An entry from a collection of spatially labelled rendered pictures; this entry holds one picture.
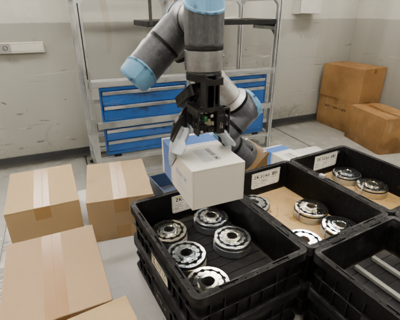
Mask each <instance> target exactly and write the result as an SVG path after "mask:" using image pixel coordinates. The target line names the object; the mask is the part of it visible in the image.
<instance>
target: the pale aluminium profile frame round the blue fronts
mask: <svg viewBox="0 0 400 320"><path fill-rule="evenodd" d="M151 1H158V2H159V3H160V4H161V5H162V16H165V14H167V5H168V3H169V2H170V1H174V0H151ZM225 1H235V2H236V3H237V4H238V6H239V17H238V18H244V4H245V2H246V1H273V0H225ZM274 1H275V3H276V5H277V8H276V24H275V29H274V43H273V50H272V65H271V68H273V69H274V70H273V73H272V74H270V82H269V83H266V86H269V100H268V102H267V103H261V104H262V108H263V109H267V118H266V119H264V120H263V123H265V122H266V129H264V128H262V131H259V133H258V132H254V133H251V134H247V133H246V134H242V135H240V137H241V138H243V139H245V138H248V139H250V140H251V141H252V142H254V143H256V144H257V145H259V146H261V147H262V148H263V149H264V148H267V147H269V146H270V134H271V126H272V114H273V106H274V94H275V87H276V74H277V61H278V54H279V42H280V34H281V22H282V14H283V1H284V0H274ZM81 2H82V0H67V4H68V8H69V16H70V24H71V29H72V37H73V42H74V49H75V54H76V62H77V69H78V74H79V82H80V87H81V94H82V99H83V107H84V115H85V120H86V127H87V132H88V140H89V145H90V153H91V158H93V159H92V160H90V162H91V163H94V164H100V163H110V162H114V161H122V160H126V159H134V158H138V157H145V156H153V155H157V154H162V148H160V149H152V150H144V151H140V152H132V153H127V154H114V156H108V157H101V152H103V151H106V146H105V142H100V143H99V138H98V137H102V136H104V131H99V132H98V130H105V129H111V128H120V127H125V126H134V125H140V124H149V123H159V122H165V121H174V120H175V118H176V117H177V115H179V113H178V114H168V115H162V116H152V117H142V118H136V119H127V120H121V121H111V122H105V123H97V120H96V115H95V107H94V103H100V99H95V100H94V99H93V93H92V88H91V79H90V70H89V65H88V57H87V51H86V43H85V38H84V29H83V20H82V15H81V7H80V4H81ZM73 5H74V6H73ZM74 12H75V15H74ZM75 17H76V19H75ZM76 26H77V28H76ZM77 34H78V36H77ZM78 38H79V41H78ZM242 42H243V25H238V32H237V60H236V69H241V55H242ZM79 47H80V49H79ZM80 52H81V54H80ZM81 60H82V63H81ZM82 65H83V67H82ZM275 68H276V72H275ZM83 73H84V75H83ZM84 82H85V84H84ZM88 83H89V86H90V88H89V89H88ZM85 86H86V88H85ZM86 95H87V97H86ZM87 99H88V101H87ZM88 108H89V110H88ZM89 112H90V114H89ZM90 121H91V123H90ZM97 128H98V129H97ZM91 129H92V131H91ZM260 137H265V143H262V142H260V141H258V140H257V139H256V138H260ZM101 146H104V147H101ZM145 170H146V172H147V173H152V172H156V171H163V164H162V165H158V166H151V167H147V168H145Z"/></svg>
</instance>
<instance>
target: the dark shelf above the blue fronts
mask: <svg viewBox="0 0 400 320"><path fill-rule="evenodd" d="M159 21H160V19H152V25H149V19H145V20H133V23H134V25H139V26H144V27H155V26H156V24H157V23H158V22H159ZM275 24H276V19H271V18H247V19H224V25H268V26H275Z"/></svg>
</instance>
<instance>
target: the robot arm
mask: <svg viewBox="0 0 400 320"><path fill-rule="evenodd" d="M224 18H225V0H176V1H175V2H173V3H172V4H171V5H170V7H169V8H168V10H167V14H165V16H162V19H160V21H159V22H158V23H157V24H156V26H155V27H154V28H153V29H152V30H151V31H150V32H149V33H148V34H147V36H146V37H145V38H144V39H143V40H142V41H141V43H140V44H139V45H138V47H137V49H136V50H135V51H134V52H133V53H132V54H131V55H130V56H129V57H128V58H127V59H126V61H125V63H123V65H122V66H121V72H122V74H123V75H124V76H125V77H126V78H127V79H128V80H129V81H130V82H132V83H133V84H134V85H135V86H136V87H137V88H138V89H140V90H141V91H147V90H148V89H149V88H150V87H151V86H152V85H154V84H155V83H156V81H157V80H158V79H159V78H160V77H161V76H162V74H163V73H164V72H165V71H166V69H167V68H168V67H169V66H170V65H171V64H172V63H173V62H174V61H176V63H183V64H184V65H185V70H186V71H187V72H186V80H188V81H193V82H195V84H190V85H188V87H186V89H184V90H183V91H182V92H181V93H180V94H179V95H177V96H176V97H175V100H176V103H177V108H179V107H182V109H181V111H180V113H179V115H177V117H176V118H175V120H174V122H173V125H172V128H171V135H170V146H169V163H170V166H173V164H174V162H175V160H176V158H177V155H179V156H182V155H183V154H184V152H185V149H186V145H185V141H186V139H187V138H188V136H189V131H190V129H189V128H187V123H188V124H190V125H191V126H192V128H193V129H194V134H195V135H197V136H198V137H199V135H200V134H204V133H209V134H210V135H211V136H212V137H214V138H215V139H216V140H218V141H219V142H220V143H221V144H222V145H224V146H225V147H227V148H228V149H230V150H231V151H232V152H233V153H235V154H236V155H237V156H239V157H240V158H241V159H243V160H244V161H245V170H246V169H248V168H249V167H250V166H251V165H252V164H253V162H254V161H255V159H256V157H257V148H256V146H255V145H254V144H253V143H252V142H250V141H248V140H245V139H243V138H241V137H240V135H241V134H242V133H243V132H244V131H245V130H246V129H247V128H248V127H249V126H250V124H251V123H252V122H253V121H254V120H256V119H257V118H258V116H259V115H260V114H261V113H262V110H263V108H262V104H261V103H260V101H259V99H258V98H257V97H256V96H255V95H254V94H253V93H252V92H251V91H250V90H248V89H242V88H237V87H236V85H235V84H234V83H233V82H232V81H231V80H230V79H229V78H228V76H227V75H226V74H225V73H224V71H223V58H224V56H225V55H224V54H223V37H224Z"/></svg>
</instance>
